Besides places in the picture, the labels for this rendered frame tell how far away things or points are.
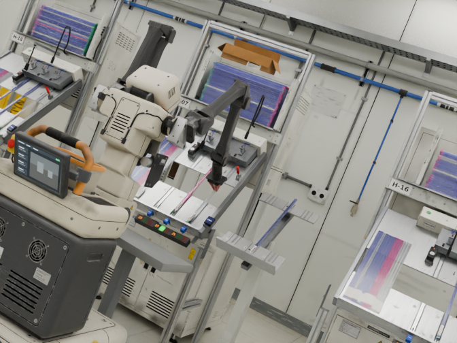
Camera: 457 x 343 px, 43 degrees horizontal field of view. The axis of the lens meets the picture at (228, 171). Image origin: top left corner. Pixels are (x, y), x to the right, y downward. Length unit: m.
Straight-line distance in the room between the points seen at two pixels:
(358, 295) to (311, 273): 2.03
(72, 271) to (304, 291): 3.03
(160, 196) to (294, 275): 1.98
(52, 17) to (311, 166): 2.34
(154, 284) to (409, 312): 1.49
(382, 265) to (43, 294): 1.66
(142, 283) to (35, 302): 1.40
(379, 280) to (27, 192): 1.70
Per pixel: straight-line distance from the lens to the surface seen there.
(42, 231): 2.23
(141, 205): 3.23
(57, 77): 4.13
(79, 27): 4.26
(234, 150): 3.41
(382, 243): 3.14
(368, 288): 2.94
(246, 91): 2.83
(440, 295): 4.80
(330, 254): 4.86
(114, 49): 4.37
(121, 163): 2.51
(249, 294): 3.12
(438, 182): 3.28
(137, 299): 3.61
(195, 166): 3.41
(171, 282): 3.49
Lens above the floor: 1.18
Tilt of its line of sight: 2 degrees down
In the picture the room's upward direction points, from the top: 22 degrees clockwise
